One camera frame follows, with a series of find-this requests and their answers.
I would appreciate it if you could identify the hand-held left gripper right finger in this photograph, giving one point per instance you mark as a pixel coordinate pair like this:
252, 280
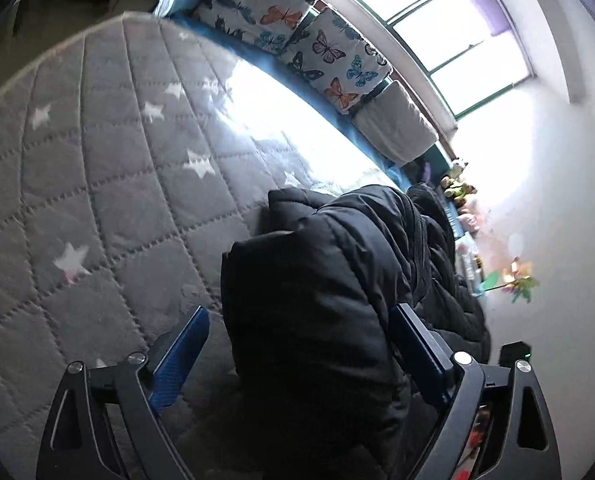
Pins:
422, 355

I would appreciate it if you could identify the pink plush toy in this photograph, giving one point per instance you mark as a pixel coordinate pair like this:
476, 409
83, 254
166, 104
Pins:
472, 219

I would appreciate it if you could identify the butterfly print pillow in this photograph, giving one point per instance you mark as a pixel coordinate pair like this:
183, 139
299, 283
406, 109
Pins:
337, 60
257, 5

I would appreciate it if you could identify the green-framed window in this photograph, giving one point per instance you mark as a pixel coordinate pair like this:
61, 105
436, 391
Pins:
452, 20

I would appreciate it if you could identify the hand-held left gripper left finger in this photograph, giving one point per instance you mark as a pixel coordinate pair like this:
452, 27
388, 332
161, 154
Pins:
177, 355

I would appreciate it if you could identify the panda plush toy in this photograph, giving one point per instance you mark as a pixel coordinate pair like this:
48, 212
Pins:
460, 167

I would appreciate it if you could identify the artificial flower sprig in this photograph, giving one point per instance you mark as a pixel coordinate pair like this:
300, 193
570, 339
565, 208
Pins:
520, 280

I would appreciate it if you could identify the white pillow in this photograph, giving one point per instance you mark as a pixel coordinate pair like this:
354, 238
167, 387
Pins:
395, 125

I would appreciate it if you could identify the clear plastic storage box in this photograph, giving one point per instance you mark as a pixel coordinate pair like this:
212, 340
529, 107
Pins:
470, 267

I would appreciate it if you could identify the brown bear plush toy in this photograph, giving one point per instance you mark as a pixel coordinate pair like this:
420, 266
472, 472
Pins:
457, 190

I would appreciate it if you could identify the purple cloth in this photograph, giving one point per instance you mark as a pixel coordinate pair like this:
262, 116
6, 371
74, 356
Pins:
426, 172

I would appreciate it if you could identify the grey star-print quilted mattress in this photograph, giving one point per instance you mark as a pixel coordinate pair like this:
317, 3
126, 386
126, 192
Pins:
102, 185

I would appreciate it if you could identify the black puffer jacket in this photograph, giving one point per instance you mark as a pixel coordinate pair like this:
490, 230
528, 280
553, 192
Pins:
317, 285

